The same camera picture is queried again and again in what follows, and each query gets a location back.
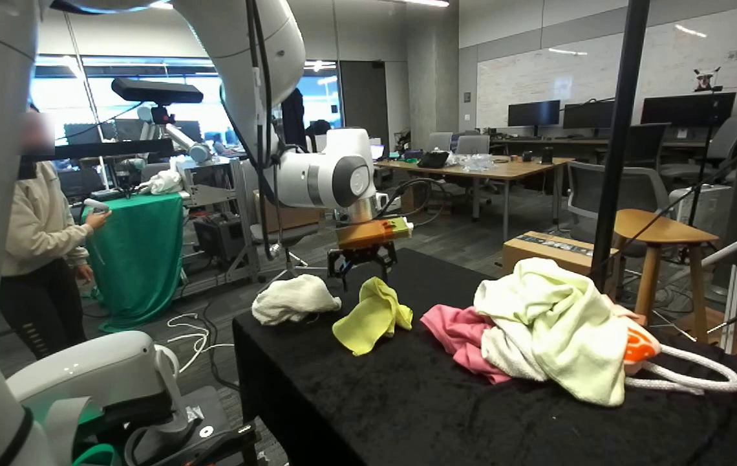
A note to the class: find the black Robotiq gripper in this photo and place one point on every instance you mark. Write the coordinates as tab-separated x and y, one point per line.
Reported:
363	252

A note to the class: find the yellow cloth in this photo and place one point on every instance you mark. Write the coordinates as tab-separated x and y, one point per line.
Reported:
369	320

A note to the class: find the pale green cloth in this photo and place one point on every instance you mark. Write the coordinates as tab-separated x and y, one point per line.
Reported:
576	338

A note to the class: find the peach cloth with orange print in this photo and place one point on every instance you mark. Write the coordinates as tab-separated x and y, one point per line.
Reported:
641	350

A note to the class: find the small white cloth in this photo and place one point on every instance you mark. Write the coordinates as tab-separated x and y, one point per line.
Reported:
294	301

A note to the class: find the brown open cardboard box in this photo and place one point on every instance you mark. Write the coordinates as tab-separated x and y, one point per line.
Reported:
291	221

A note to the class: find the pink cloth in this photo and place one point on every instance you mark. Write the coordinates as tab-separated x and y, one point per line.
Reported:
458	338

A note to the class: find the black table cover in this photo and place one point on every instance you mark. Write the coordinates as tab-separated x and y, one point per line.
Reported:
343	406

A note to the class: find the long wooden desk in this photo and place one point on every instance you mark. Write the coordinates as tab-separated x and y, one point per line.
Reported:
487	170

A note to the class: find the cardboard box with black tape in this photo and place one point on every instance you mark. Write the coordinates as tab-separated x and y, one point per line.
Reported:
549	249

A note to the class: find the white crumpled cloth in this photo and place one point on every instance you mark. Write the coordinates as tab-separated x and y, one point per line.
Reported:
162	182

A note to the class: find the green drape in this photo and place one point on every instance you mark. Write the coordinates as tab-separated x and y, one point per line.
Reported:
135	259

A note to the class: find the gray mesh office chair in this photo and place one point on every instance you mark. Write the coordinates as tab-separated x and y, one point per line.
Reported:
635	190

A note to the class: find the black vertical pole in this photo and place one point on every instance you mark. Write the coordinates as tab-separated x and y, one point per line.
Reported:
617	130

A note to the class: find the wooden stool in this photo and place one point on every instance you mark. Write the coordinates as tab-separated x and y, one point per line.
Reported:
655	230

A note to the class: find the person in beige sweater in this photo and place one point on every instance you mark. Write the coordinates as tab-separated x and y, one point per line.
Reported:
41	223

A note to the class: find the wide black computer monitor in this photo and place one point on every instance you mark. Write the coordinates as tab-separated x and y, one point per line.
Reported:
686	111

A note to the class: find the black office chair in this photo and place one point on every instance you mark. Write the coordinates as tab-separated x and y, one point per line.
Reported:
725	147

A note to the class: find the black clamp bracket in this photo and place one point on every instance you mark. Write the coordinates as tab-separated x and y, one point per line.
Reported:
188	445

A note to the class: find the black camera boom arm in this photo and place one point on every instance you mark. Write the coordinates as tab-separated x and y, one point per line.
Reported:
125	148

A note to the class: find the black stereo camera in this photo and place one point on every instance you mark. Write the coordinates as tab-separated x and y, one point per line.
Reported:
156	91

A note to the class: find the black drone wall figure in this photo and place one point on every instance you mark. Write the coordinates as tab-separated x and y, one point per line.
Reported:
707	81

